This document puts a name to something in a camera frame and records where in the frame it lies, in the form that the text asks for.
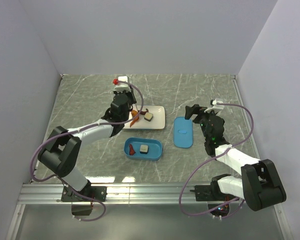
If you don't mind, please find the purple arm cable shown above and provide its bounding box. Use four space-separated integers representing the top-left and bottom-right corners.
30 81 144 222
178 102 254 218

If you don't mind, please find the tan topped sushi piece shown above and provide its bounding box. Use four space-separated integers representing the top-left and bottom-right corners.
143 112 154 122

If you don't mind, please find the blue lunch box lid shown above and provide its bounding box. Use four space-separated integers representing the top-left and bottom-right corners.
173 116 193 149

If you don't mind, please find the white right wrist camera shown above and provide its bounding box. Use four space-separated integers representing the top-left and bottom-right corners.
204 98 225 114

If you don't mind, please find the blue lunch box container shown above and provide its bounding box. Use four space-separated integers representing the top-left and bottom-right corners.
123 137 163 161

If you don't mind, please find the aluminium front rail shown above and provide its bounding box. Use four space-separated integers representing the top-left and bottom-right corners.
17 181 243 206

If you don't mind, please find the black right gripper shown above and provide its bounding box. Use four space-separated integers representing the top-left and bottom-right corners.
184 104 218 142

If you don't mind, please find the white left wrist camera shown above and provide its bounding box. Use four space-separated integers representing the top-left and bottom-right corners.
112 75 131 93

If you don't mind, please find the red bacon food piece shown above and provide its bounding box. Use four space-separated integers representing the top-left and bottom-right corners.
129 144 136 156

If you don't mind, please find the white rectangular plate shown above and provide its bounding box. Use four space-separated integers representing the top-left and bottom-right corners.
123 105 166 130

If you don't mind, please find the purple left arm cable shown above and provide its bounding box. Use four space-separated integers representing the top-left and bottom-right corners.
30 81 144 222

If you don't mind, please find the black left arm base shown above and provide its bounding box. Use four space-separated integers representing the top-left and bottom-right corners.
60 186 107 222

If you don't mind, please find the white topped sushi piece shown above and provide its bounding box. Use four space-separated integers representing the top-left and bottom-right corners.
139 144 149 154

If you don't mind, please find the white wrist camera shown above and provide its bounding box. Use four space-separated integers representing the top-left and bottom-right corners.
112 75 131 93
204 98 225 114

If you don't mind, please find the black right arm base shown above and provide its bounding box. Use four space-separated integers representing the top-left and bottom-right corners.
190 174 236 218

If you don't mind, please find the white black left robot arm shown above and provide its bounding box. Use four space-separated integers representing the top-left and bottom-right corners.
37 89 137 201

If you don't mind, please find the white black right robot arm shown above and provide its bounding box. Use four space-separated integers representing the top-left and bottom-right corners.
184 99 287 212

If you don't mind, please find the orange shrimp food piece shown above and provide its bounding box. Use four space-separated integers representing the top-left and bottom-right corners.
129 110 139 128

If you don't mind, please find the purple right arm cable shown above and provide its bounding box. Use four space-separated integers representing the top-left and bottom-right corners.
178 102 254 218

